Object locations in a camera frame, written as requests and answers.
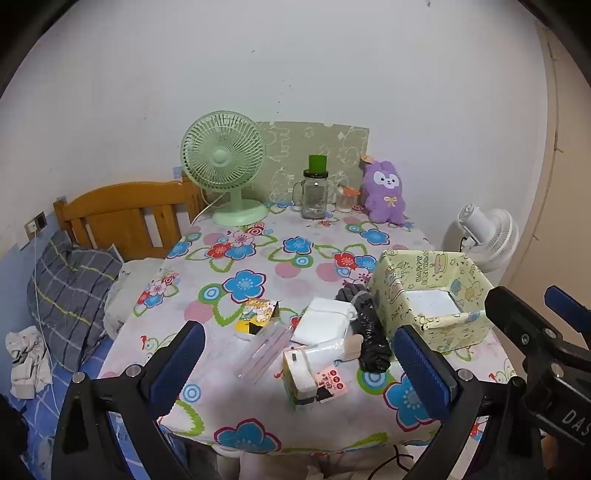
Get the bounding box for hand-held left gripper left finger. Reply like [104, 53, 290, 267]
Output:
[51, 320, 206, 480]

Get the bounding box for wall socket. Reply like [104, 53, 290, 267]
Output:
[24, 211, 48, 238]

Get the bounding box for glass mug jar green lid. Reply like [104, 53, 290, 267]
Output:
[292, 155, 329, 220]

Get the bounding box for beige door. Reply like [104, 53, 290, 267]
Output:
[503, 23, 591, 296]

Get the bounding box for red print packet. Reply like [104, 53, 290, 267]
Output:
[314, 367, 348, 402]

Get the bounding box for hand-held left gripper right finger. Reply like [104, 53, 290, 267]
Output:
[392, 324, 543, 480]

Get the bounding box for green desk fan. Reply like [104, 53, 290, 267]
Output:
[180, 110, 269, 227]

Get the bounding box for wooden bed headboard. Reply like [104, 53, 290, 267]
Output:
[53, 180, 208, 264]

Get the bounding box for black cable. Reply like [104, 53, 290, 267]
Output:
[369, 443, 416, 480]

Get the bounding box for white tissue pack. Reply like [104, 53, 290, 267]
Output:
[406, 290, 462, 319]

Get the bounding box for white standing fan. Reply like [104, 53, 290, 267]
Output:
[441, 203, 520, 280]

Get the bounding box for yellow snack packet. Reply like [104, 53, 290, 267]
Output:
[235, 298, 283, 340]

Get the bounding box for green patterned board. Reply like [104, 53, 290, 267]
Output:
[255, 121, 371, 204]

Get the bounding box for white crumpled bedding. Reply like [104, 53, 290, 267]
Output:
[104, 258, 164, 340]

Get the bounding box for blue checked bedsheet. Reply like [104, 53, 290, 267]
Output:
[9, 360, 139, 480]

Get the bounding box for grey plaid pillow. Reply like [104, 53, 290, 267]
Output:
[27, 229, 123, 372]

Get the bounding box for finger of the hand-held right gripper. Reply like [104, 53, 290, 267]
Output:
[484, 285, 566, 370]
[544, 285, 591, 347]

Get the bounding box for clear plastic tube packet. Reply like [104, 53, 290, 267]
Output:
[238, 320, 293, 384]

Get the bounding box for purple plush bunny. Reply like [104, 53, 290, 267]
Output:
[360, 154, 407, 225]

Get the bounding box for small jar orange lid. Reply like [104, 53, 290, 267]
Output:
[335, 183, 360, 213]

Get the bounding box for grey white crumpled cloth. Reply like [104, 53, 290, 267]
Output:
[6, 325, 54, 400]

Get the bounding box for yellow printed paper box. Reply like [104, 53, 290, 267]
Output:
[367, 249, 495, 354]

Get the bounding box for grey knitted gloves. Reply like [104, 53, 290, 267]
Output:
[335, 282, 370, 308]

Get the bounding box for white plastic roll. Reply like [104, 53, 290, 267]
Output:
[302, 339, 347, 370]

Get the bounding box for floral tablecloth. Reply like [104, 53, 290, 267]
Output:
[97, 200, 522, 457]

